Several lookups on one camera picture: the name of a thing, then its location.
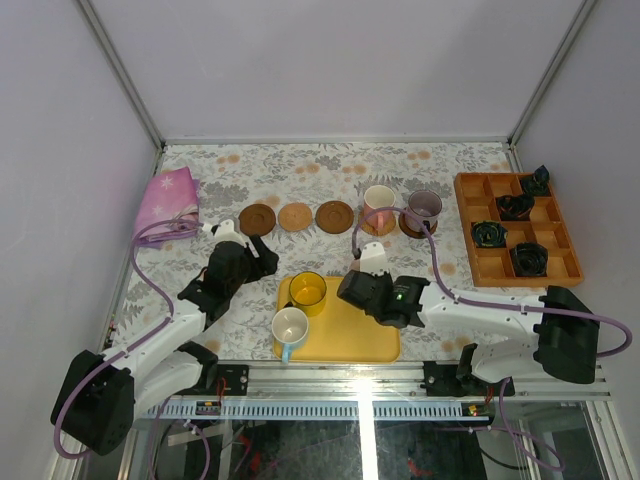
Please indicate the floral table cloth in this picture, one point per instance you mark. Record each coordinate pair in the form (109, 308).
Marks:
(233, 177)

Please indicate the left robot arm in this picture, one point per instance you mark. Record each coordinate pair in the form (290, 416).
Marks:
(104, 393)

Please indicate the yellow glass cup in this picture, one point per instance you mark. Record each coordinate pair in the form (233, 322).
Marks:
(307, 292)

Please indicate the light woven coaster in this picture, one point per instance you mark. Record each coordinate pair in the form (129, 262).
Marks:
(295, 217)
(370, 226)

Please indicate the dark wooden coaster far left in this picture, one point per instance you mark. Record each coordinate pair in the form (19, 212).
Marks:
(257, 219)

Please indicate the orange compartment organizer box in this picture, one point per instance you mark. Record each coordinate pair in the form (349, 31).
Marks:
(476, 194)

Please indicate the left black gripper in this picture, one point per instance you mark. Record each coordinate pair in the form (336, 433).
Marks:
(255, 257)

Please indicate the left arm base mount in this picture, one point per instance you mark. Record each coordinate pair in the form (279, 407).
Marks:
(227, 377)

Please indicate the aluminium front rail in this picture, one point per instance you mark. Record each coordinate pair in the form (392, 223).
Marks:
(273, 380)

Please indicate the purple folded cloth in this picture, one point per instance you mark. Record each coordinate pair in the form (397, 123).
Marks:
(169, 209)

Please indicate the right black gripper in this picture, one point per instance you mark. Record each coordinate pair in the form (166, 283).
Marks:
(384, 276)

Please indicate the dark wooden coaster far right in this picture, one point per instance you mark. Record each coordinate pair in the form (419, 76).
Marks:
(412, 233)

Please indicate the black rolled item top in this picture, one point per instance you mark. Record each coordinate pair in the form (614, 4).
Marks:
(536, 184)

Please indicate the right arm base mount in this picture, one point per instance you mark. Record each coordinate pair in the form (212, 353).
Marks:
(450, 375)

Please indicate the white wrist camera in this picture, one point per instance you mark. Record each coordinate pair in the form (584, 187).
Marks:
(223, 232)
(372, 260)

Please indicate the dark wooden coaster middle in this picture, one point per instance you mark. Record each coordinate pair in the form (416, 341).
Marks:
(334, 217)

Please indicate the yellow plastic tray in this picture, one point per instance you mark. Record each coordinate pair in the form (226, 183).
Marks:
(341, 333)

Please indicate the light woven coaster left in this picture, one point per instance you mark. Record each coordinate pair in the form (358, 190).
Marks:
(295, 217)

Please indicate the black rolled item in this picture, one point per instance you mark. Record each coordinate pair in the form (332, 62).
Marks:
(536, 184)
(489, 235)
(529, 260)
(515, 207)

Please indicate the dark wooden coaster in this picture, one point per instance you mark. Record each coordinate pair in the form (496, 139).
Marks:
(334, 217)
(257, 219)
(412, 233)

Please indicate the white mug pink handle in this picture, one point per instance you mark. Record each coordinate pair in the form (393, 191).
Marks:
(377, 200)

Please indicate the light woven coaster right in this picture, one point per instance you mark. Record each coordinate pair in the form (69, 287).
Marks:
(370, 226)

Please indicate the purple glass cup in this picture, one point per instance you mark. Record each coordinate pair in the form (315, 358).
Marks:
(423, 209)

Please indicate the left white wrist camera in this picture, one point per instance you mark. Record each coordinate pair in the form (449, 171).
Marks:
(223, 232)

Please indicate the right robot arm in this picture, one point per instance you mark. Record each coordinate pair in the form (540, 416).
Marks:
(536, 338)

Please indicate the black rolled item bottom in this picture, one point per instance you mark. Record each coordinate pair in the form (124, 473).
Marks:
(529, 260)

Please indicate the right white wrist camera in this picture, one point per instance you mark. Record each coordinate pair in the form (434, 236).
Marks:
(372, 260)

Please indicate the white mug blue handle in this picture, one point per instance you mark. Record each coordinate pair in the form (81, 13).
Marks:
(290, 329)

